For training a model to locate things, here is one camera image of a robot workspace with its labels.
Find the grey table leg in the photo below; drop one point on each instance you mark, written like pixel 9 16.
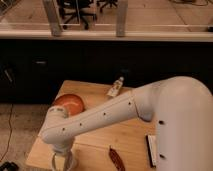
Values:
pixel 121 17
pixel 52 17

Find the black office chair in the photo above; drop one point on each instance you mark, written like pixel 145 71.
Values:
pixel 70 9
pixel 106 2

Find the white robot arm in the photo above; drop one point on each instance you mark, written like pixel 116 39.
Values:
pixel 181 106

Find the wooden table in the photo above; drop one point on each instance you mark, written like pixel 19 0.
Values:
pixel 91 149

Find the small white tube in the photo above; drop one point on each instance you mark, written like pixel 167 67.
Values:
pixel 114 90

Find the black device on floor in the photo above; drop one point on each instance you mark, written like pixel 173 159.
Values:
pixel 9 166

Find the red ceramic bowl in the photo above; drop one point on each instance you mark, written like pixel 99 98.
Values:
pixel 73 103

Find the right grey table leg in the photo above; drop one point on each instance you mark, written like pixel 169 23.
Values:
pixel 121 17

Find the left grey table leg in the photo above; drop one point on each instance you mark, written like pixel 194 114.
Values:
pixel 52 17

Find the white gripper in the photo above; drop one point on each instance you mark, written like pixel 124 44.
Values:
pixel 61 149

